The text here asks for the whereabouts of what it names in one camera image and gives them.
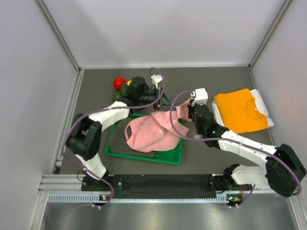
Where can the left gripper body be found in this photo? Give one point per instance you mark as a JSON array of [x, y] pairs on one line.
[[149, 98]]

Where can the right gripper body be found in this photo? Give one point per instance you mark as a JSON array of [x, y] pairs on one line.
[[191, 113]]

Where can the pink plastic bag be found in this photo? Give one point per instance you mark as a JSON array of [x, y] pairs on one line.
[[178, 119]]

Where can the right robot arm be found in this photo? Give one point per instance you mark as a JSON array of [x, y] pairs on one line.
[[276, 167]]

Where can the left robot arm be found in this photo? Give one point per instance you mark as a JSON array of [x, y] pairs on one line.
[[84, 136]]

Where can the green avocado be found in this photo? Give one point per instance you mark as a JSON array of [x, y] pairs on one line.
[[123, 89]]

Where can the red tomato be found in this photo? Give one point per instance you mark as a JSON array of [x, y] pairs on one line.
[[118, 82]]

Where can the pink baseball cap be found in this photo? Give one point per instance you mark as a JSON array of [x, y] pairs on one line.
[[151, 133]]

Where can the orange folded t-shirt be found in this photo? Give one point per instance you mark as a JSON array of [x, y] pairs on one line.
[[242, 110]]

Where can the dark olive folded cloth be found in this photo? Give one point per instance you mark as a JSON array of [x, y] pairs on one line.
[[118, 144]]

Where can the white folded cloth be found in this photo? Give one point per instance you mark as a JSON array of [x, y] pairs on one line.
[[263, 105]]

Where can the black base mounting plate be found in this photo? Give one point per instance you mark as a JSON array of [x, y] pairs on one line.
[[206, 182]]

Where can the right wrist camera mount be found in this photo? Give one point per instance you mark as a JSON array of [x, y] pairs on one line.
[[199, 97]]

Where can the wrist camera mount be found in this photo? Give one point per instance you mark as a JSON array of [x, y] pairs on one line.
[[158, 81], [199, 97]]

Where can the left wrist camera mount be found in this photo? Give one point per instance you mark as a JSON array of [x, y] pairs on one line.
[[158, 81]]

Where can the aluminium frame rail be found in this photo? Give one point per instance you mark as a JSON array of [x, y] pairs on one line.
[[61, 183]]

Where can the grey slotted cable duct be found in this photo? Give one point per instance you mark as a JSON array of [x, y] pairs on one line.
[[101, 199]]

